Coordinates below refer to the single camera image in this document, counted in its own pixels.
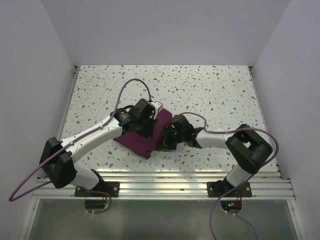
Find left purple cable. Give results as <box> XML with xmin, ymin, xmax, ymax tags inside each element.
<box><xmin>8</xmin><ymin>78</ymin><xmax>153</xmax><ymax>216</ymax></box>

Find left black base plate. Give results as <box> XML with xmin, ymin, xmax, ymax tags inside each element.
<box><xmin>74</xmin><ymin>180</ymin><xmax>120</xmax><ymax>198</ymax></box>

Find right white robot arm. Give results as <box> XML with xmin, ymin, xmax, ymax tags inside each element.
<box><xmin>156</xmin><ymin>114</ymin><xmax>273</xmax><ymax>197</ymax></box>

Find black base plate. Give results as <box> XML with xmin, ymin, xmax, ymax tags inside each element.
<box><xmin>74</xmin><ymin>180</ymin><xmax>120</xmax><ymax>198</ymax></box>
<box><xmin>206</xmin><ymin>179</ymin><xmax>253</xmax><ymax>198</ymax></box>

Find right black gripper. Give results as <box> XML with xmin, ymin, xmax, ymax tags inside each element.
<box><xmin>155</xmin><ymin>125</ymin><xmax>186</xmax><ymax>151</ymax></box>

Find purple cloth mat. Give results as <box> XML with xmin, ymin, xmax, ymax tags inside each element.
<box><xmin>113</xmin><ymin>109</ymin><xmax>172</xmax><ymax>159</ymax></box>

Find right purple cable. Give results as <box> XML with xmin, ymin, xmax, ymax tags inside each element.
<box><xmin>178</xmin><ymin>112</ymin><xmax>280</xmax><ymax>240</ymax></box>

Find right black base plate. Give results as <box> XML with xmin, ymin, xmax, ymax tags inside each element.
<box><xmin>206</xmin><ymin>179</ymin><xmax>253</xmax><ymax>198</ymax></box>

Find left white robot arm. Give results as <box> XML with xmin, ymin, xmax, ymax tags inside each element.
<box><xmin>40</xmin><ymin>98</ymin><xmax>163</xmax><ymax>197</ymax></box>

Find purple cable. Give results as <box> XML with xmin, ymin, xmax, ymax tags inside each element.
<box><xmin>8</xmin><ymin>78</ymin><xmax>153</xmax><ymax>216</ymax></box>
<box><xmin>178</xmin><ymin>112</ymin><xmax>280</xmax><ymax>240</ymax></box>

